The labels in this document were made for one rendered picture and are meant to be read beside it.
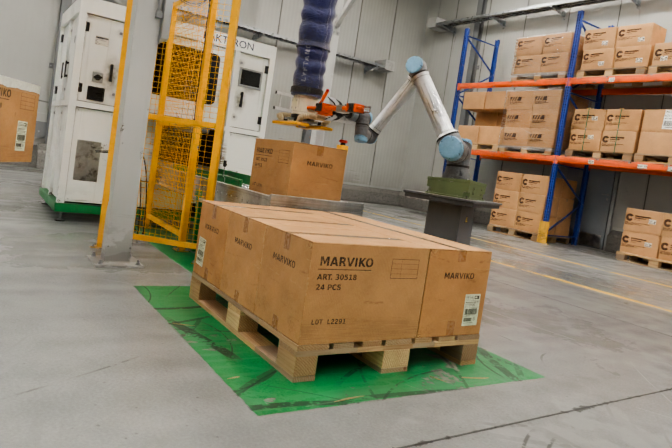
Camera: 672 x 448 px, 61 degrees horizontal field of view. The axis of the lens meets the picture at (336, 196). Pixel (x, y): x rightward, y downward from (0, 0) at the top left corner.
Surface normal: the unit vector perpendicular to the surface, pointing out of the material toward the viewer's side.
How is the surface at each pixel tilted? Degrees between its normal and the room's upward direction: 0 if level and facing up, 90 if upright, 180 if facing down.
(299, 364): 90
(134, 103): 90
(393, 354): 90
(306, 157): 90
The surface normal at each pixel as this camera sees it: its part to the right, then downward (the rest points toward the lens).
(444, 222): -0.57, -0.04
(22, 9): 0.56, 0.13
